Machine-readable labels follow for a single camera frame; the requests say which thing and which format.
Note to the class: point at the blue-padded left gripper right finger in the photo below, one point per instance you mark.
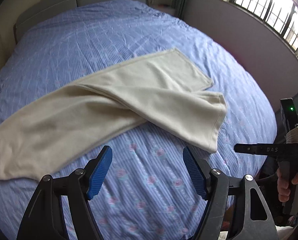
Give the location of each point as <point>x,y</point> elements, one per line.
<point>251,219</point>

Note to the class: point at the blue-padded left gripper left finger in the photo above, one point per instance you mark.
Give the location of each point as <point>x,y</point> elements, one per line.
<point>44,217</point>

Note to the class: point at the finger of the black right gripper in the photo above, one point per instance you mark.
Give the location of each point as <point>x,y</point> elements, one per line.
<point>258,149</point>

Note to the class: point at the cream knit pants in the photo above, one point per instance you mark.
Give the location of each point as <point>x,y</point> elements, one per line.
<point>163,88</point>

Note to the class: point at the blue floral bed sheet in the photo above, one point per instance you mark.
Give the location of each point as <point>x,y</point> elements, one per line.
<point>147,192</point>

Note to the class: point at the white bedside table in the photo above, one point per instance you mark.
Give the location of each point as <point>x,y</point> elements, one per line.
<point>166,9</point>

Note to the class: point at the cream ribbed wardrobe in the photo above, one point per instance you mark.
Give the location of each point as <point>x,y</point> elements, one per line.
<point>7,41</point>

